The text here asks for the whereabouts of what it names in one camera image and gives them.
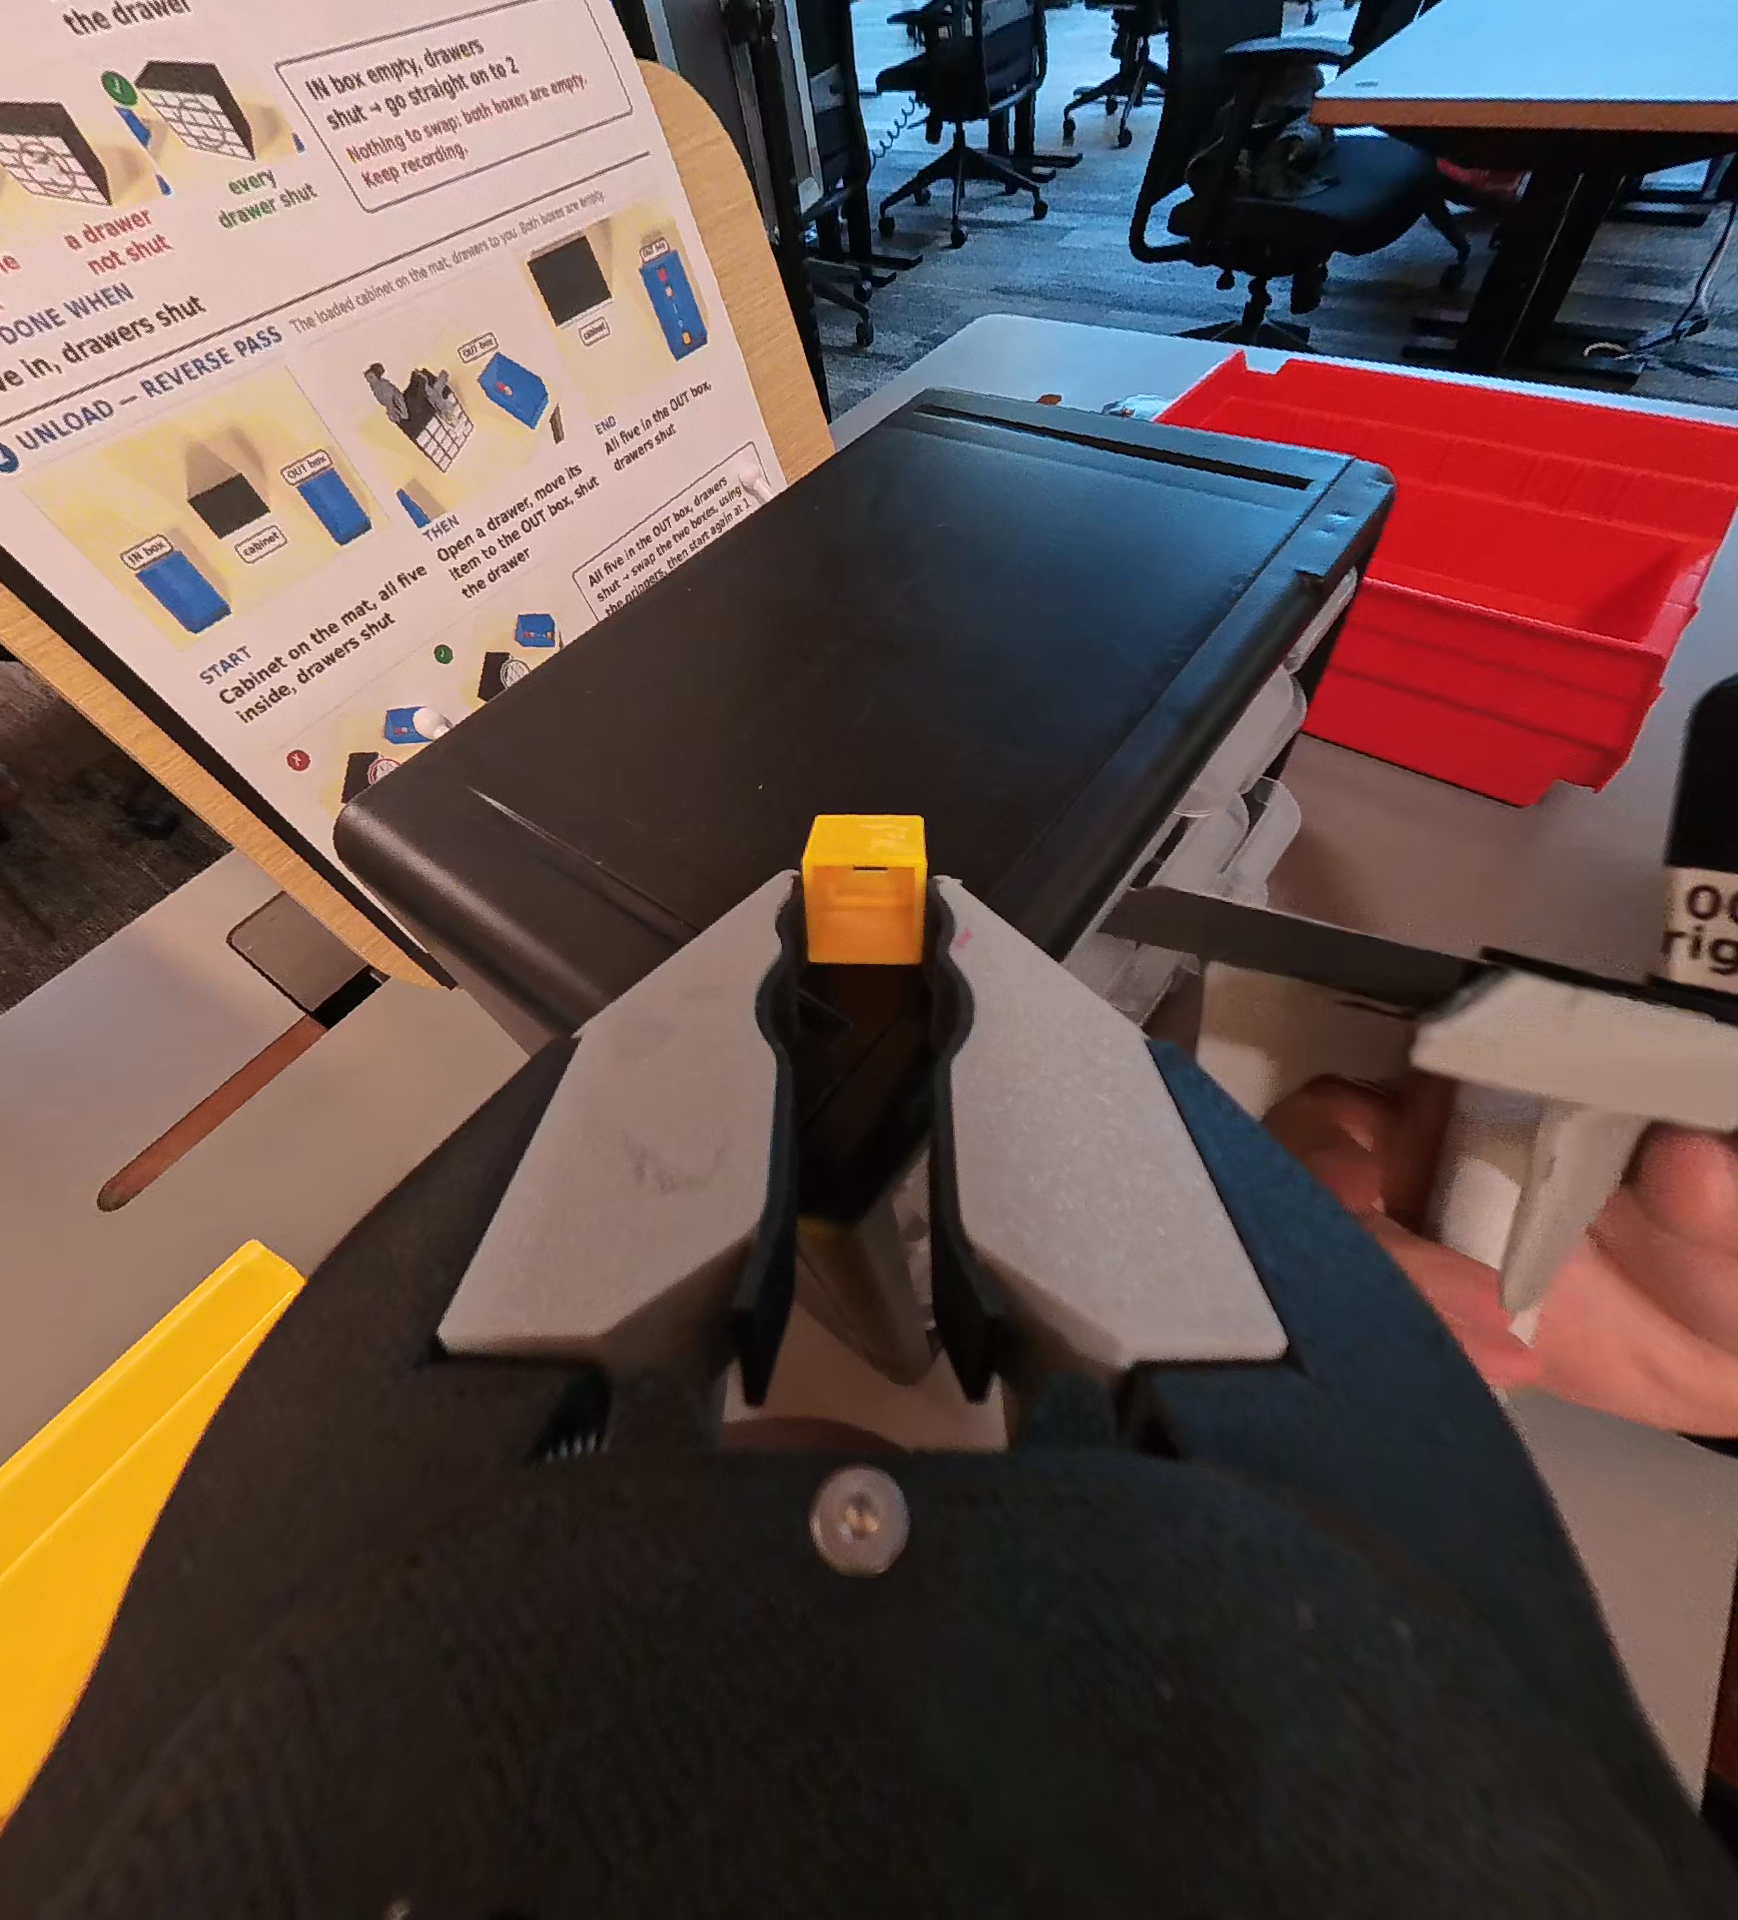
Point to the black drawer cabinet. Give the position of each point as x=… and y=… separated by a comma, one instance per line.
x=869, y=644

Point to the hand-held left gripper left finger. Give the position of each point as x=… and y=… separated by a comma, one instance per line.
x=614, y=1184

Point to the small yellow plastic block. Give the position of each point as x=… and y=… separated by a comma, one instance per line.
x=863, y=885

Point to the printed instruction sheet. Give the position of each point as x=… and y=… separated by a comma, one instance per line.
x=285, y=375

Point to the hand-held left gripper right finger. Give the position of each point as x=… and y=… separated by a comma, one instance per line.
x=1094, y=1201

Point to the office desk with black legs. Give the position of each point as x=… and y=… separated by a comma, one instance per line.
x=1588, y=69

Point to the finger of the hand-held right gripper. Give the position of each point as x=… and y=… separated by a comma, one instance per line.
x=1289, y=944
x=1605, y=1051

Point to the black equipment rack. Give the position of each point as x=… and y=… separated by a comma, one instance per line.
x=808, y=180

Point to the large black office chair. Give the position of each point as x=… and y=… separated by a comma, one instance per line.
x=1258, y=195

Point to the yellow plastic bin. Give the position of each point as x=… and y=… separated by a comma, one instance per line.
x=45, y=1531

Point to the clear plastic cabinet drawers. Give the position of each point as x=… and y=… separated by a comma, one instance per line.
x=1237, y=818

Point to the person's right hand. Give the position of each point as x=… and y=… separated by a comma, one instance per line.
x=1709, y=1290

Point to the red plastic bin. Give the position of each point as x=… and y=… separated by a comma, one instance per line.
x=1498, y=600

